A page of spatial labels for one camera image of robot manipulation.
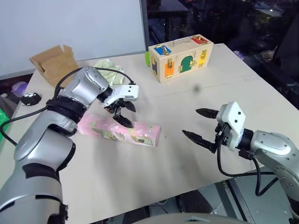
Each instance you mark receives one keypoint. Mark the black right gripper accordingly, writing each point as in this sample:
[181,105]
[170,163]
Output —
[222,136]

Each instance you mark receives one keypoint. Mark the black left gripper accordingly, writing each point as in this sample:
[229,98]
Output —
[111,107]

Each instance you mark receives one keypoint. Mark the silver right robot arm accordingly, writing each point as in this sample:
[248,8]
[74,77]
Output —
[273,144]

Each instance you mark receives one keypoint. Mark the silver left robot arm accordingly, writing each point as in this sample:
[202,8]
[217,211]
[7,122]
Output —
[81,88]

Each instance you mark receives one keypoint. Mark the green plastic basket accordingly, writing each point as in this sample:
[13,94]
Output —
[3,117]

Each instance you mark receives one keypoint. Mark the long pink printed carton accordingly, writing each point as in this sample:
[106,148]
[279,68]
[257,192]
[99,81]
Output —
[140,133]

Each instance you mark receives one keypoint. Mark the pale green folded cloth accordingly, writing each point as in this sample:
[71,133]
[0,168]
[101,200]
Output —
[115,77]

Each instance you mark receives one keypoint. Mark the small bright green object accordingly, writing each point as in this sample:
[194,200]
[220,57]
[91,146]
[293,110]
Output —
[147,59]

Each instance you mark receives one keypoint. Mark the wooden latch lock box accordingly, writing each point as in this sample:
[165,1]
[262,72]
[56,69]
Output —
[184,70]

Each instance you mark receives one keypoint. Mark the small pale purple object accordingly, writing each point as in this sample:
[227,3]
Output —
[239,54]

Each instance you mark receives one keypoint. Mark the open brown cardboard box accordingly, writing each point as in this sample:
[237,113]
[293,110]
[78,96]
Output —
[56,65]

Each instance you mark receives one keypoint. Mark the silver robot torso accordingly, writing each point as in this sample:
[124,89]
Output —
[194,219]

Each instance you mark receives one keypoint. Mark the black pouch with white spots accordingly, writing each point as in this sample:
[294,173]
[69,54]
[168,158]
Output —
[30,98]

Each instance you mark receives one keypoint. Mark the white partition board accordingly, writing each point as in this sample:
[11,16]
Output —
[70,25]

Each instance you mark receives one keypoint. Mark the purple translucent plastic object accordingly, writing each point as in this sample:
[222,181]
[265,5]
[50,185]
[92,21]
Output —
[19,88]

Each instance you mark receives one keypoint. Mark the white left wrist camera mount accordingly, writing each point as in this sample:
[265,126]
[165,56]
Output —
[128,92]

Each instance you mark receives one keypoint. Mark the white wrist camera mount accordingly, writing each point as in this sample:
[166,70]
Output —
[231,116]
[128,92]

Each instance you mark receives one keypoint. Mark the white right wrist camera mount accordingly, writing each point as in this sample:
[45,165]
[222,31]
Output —
[231,116]

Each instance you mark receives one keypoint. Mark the black metal table frame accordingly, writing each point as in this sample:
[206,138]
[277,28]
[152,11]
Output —
[236,198]

